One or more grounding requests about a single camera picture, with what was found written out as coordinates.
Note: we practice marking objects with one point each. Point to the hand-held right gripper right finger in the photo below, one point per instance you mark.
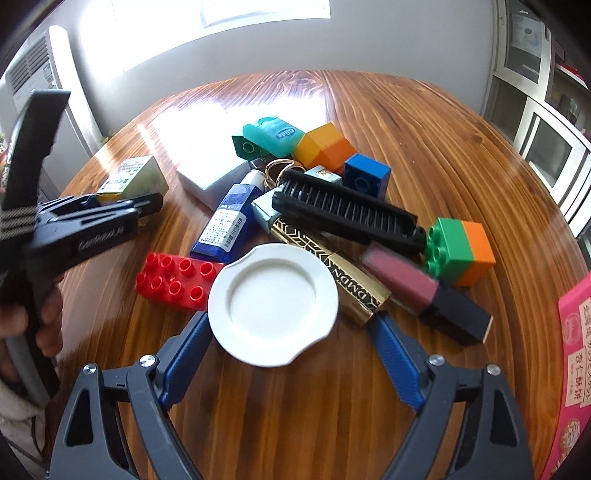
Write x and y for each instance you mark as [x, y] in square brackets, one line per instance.
[397, 364]

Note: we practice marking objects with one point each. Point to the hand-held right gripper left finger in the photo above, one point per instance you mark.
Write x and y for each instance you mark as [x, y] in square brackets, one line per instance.
[184, 355]

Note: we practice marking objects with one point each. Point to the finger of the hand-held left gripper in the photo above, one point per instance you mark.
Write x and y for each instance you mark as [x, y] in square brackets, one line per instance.
[138, 203]
[124, 227]

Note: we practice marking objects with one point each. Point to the small pale printed carton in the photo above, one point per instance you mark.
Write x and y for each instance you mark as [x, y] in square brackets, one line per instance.
[138, 177]

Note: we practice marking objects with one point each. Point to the white red-topped carton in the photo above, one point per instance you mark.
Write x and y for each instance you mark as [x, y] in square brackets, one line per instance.
[203, 180]

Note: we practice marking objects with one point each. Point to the small white plate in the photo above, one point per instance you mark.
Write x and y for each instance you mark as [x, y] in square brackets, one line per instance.
[272, 300]

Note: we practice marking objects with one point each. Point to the pink green building block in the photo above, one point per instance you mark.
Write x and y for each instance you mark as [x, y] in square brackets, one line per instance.
[247, 147]

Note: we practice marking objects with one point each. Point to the pink tin box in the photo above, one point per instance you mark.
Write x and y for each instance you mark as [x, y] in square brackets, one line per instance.
[575, 369]

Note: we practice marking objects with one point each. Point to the blue building block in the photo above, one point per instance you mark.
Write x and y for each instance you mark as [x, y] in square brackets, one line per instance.
[367, 175]

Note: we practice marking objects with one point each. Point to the person's left forearm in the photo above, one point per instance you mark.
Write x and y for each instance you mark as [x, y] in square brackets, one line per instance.
[18, 415]

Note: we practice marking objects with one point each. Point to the wooden desktop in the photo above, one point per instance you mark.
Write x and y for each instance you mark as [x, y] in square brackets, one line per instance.
[415, 138]

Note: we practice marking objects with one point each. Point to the person's left hand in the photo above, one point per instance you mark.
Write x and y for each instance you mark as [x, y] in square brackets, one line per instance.
[50, 318]

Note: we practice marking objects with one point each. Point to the red building block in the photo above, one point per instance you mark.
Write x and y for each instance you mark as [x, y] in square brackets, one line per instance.
[175, 277]

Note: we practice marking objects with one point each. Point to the white air conditioner unit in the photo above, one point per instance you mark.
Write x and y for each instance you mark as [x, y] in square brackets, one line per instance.
[51, 83]

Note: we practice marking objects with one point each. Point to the gold black lipstick box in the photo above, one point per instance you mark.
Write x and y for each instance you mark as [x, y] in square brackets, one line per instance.
[355, 286]

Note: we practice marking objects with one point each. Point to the blue white-capped tube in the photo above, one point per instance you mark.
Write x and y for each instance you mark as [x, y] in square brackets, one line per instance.
[226, 221]

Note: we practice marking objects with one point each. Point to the pink lip gloss tube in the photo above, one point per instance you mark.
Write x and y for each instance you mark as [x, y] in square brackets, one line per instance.
[406, 274]

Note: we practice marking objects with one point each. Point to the small black case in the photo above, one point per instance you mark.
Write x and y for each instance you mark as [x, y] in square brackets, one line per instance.
[257, 163]

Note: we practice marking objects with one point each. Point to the small teal white box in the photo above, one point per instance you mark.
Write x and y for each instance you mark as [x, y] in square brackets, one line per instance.
[265, 210]

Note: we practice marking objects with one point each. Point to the green orange building block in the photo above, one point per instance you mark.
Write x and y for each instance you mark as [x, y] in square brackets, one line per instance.
[457, 249]

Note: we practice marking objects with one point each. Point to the teal floss container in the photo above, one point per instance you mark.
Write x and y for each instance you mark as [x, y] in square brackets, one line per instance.
[272, 136]

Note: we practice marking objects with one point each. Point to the black comb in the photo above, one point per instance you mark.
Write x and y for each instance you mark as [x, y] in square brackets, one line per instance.
[346, 217]

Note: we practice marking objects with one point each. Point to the orange yellow building block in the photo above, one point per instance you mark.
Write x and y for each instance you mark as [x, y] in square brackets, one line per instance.
[323, 147]

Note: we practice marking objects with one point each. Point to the white glass-door cabinet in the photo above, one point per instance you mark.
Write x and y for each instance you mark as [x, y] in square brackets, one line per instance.
[531, 115]

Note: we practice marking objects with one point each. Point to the white box in cabinet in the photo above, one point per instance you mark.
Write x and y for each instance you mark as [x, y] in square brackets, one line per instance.
[526, 37]

